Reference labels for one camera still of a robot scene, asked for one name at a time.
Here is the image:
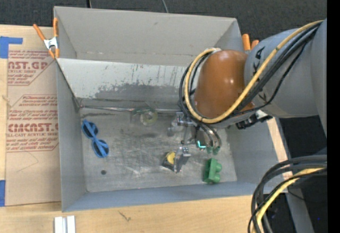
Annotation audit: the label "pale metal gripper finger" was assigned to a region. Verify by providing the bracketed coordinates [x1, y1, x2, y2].
[167, 119, 184, 137]
[173, 146, 192, 174]

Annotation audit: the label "yellow and black small tool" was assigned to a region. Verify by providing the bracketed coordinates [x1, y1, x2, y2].
[161, 150, 177, 171]

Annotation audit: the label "clear tape roll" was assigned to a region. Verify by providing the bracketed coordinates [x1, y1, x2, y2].
[131, 106, 159, 127]

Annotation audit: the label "green toy building block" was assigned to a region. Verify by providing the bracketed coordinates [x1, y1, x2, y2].
[202, 158, 223, 185]

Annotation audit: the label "blue sunglasses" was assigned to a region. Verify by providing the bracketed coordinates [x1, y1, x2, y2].
[81, 119, 110, 159]

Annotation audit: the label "grey metal bin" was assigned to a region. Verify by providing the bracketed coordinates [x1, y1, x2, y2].
[53, 5, 290, 213]

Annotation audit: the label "brown cardboard board, red print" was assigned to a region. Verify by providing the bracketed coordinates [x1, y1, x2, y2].
[0, 24, 63, 206]

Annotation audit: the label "black cylinder on white bracket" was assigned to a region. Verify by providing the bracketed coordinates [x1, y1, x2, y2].
[235, 110, 273, 130]

